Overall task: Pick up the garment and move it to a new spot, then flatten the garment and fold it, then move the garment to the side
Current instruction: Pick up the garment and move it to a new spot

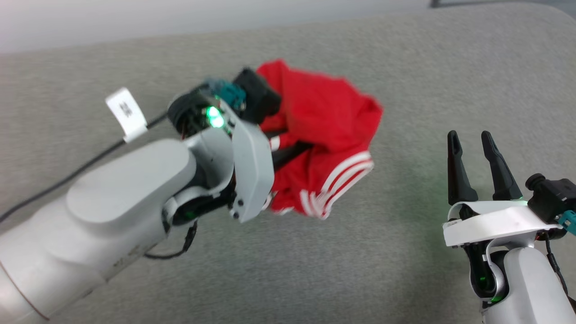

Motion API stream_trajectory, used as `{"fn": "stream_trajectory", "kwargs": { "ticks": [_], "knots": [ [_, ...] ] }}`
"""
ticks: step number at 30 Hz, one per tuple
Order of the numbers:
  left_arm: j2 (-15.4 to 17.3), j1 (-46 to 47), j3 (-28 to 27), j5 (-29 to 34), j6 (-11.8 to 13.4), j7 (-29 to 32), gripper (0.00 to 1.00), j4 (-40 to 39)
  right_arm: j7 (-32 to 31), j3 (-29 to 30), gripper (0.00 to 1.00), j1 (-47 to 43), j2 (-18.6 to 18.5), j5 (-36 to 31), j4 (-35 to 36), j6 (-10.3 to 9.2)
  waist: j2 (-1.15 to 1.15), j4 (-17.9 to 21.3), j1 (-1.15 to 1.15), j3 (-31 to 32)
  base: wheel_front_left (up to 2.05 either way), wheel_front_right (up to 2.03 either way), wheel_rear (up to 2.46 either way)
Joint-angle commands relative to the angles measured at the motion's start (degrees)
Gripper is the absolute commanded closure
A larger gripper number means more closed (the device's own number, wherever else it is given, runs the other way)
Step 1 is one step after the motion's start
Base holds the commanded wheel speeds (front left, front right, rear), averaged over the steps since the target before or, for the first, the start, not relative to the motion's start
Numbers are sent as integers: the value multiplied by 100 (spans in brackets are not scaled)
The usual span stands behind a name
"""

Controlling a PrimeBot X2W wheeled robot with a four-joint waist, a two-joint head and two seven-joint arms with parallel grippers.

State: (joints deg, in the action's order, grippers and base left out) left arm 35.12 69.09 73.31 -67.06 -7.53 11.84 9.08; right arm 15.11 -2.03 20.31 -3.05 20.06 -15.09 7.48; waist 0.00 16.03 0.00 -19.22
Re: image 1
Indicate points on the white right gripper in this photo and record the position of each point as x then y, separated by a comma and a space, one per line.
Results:
495, 220

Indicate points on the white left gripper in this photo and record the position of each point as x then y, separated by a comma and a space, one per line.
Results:
254, 171

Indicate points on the red garment with white stripes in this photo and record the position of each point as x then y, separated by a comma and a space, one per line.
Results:
328, 117

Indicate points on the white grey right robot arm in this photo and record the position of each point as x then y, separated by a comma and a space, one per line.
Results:
535, 288

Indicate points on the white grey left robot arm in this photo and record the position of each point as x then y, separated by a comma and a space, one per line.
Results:
112, 202

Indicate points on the grey fabric sofa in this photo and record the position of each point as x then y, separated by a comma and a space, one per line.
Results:
405, 67

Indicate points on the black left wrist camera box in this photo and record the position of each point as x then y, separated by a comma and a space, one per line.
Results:
256, 96

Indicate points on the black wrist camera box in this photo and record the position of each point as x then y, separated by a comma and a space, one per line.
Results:
555, 195
256, 96

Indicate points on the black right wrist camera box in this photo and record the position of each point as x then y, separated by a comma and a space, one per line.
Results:
555, 195

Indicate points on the dark metal frame bar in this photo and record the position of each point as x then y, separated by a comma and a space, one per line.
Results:
495, 2

